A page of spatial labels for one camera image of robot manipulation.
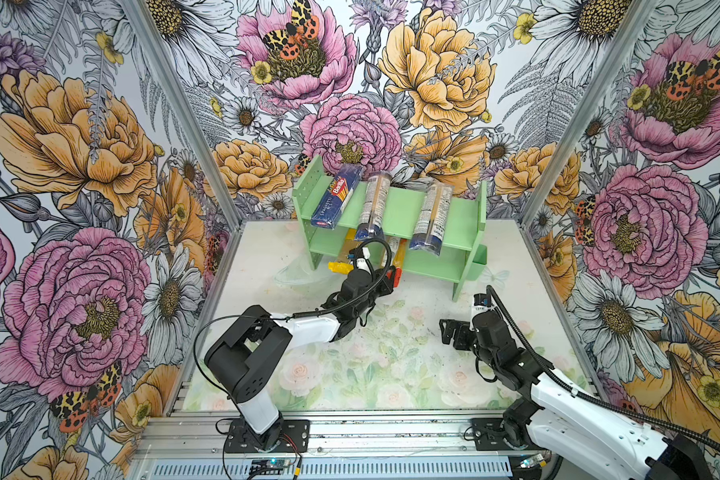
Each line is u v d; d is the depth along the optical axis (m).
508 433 0.67
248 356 0.46
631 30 0.74
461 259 0.83
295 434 0.73
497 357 0.62
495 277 1.05
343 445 0.74
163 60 0.78
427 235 0.77
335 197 0.84
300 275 1.06
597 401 0.49
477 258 1.04
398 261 0.89
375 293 0.79
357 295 0.65
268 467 0.71
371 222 0.79
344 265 0.88
